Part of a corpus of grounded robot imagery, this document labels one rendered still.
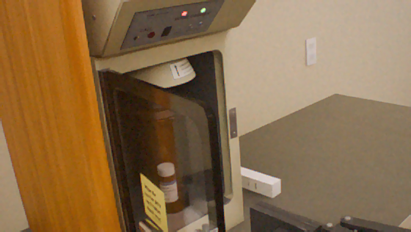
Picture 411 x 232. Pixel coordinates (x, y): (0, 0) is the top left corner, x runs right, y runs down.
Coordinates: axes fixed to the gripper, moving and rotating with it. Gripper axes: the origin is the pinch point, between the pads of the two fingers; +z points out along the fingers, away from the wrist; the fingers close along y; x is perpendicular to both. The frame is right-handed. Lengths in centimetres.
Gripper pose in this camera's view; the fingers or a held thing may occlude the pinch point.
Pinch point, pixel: (284, 229)
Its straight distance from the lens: 40.1
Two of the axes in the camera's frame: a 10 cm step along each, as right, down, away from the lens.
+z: -6.6, -1.7, 7.4
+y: -7.5, 2.8, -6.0
